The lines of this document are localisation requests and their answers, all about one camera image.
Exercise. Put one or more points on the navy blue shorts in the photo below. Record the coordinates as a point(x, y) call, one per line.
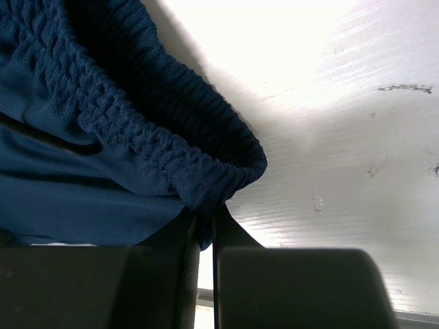
point(105, 137)

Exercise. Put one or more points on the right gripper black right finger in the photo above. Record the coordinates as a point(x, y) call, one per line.
point(260, 287)

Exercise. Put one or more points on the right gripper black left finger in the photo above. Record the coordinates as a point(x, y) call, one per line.
point(151, 285)

